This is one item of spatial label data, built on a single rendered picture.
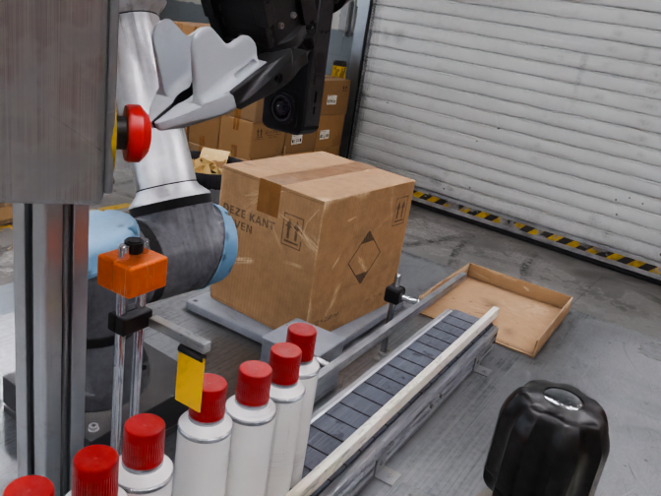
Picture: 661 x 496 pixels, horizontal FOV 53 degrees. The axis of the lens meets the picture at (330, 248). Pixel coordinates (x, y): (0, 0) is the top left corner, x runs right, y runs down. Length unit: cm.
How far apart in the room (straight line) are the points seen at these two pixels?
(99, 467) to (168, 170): 50
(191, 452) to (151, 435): 9
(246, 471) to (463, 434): 48
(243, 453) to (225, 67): 38
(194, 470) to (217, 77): 36
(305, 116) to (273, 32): 9
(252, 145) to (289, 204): 317
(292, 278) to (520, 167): 392
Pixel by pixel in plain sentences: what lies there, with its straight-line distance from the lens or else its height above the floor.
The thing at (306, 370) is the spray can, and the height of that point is 104.
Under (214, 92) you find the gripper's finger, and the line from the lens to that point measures 47.
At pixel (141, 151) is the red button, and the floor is 132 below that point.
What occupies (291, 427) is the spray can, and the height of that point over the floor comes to 100.
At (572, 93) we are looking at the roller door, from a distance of 485.
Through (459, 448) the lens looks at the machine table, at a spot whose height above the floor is 83.
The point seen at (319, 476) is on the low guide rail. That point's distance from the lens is 81.
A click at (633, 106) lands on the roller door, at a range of 477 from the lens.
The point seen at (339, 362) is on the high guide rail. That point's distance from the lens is 94.
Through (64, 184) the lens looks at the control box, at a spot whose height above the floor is 130.
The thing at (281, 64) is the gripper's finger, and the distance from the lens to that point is 49.
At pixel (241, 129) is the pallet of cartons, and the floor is 58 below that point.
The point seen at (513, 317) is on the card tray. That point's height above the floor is 83.
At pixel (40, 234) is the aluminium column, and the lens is 60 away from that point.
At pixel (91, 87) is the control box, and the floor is 136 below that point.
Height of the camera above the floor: 143
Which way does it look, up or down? 20 degrees down
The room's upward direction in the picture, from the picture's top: 9 degrees clockwise
